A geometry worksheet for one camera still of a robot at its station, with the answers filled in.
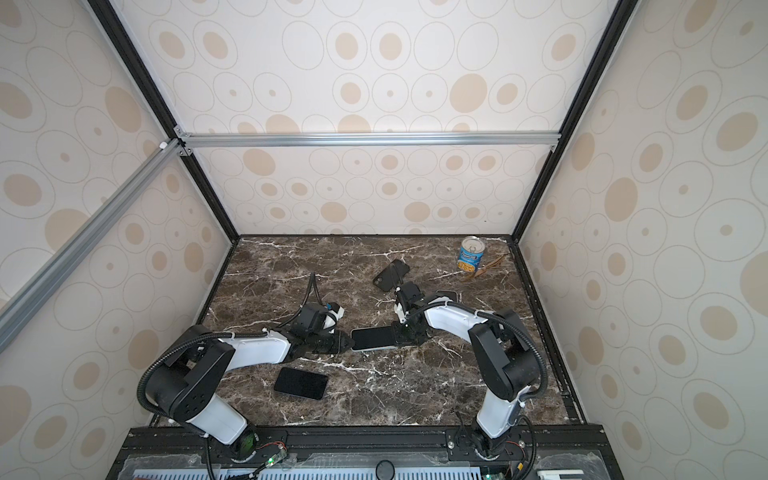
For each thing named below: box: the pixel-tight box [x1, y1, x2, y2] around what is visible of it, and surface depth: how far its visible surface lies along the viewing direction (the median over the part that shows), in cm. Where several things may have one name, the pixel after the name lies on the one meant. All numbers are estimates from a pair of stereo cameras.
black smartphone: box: [274, 367, 329, 400], surface depth 87 cm
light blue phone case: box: [350, 326, 398, 352], surface depth 92 cm
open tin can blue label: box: [457, 236, 485, 273], surface depth 105 cm
